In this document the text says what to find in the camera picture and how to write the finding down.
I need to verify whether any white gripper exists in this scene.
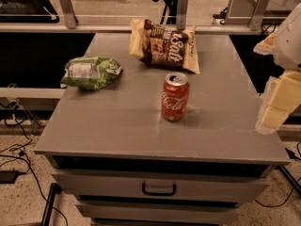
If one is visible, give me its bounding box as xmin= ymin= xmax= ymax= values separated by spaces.
xmin=253 ymin=3 xmax=301 ymax=135

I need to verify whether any red coca-cola can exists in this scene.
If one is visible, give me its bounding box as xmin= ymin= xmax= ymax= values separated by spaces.
xmin=161 ymin=73 xmax=190 ymax=121

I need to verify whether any brown and cream snack bag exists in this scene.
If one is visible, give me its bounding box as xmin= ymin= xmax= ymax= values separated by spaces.
xmin=129 ymin=19 xmax=199 ymax=74

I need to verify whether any grey drawer cabinet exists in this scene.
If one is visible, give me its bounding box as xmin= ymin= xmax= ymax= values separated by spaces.
xmin=36 ymin=33 xmax=289 ymax=226

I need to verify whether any green chip bag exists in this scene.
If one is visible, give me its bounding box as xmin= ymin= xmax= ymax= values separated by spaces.
xmin=60 ymin=56 xmax=122 ymax=90

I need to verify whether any black power adapter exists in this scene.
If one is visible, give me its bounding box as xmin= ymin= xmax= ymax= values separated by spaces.
xmin=0 ymin=170 xmax=18 ymax=184

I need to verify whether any right metal rail bracket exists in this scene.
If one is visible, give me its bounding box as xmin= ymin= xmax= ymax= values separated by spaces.
xmin=248 ymin=0 xmax=270 ymax=31

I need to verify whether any metal rail bracket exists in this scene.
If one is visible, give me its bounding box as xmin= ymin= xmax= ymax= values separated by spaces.
xmin=176 ymin=0 xmax=188 ymax=30
xmin=59 ymin=0 xmax=78 ymax=29
xmin=248 ymin=0 xmax=270 ymax=31

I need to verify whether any middle metal rail bracket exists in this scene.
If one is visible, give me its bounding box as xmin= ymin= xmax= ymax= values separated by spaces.
xmin=176 ymin=0 xmax=188 ymax=30

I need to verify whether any black cable right floor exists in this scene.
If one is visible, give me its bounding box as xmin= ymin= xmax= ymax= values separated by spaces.
xmin=254 ymin=141 xmax=301 ymax=209

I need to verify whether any black drawer handle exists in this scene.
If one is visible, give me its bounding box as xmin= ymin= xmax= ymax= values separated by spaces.
xmin=141 ymin=183 xmax=177 ymax=197

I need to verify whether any left metal rail bracket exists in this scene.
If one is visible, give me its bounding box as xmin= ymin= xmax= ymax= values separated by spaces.
xmin=59 ymin=0 xmax=78 ymax=29

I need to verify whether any black floor cable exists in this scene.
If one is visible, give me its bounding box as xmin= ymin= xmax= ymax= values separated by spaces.
xmin=0 ymin=102 xmax=70 ymax=226

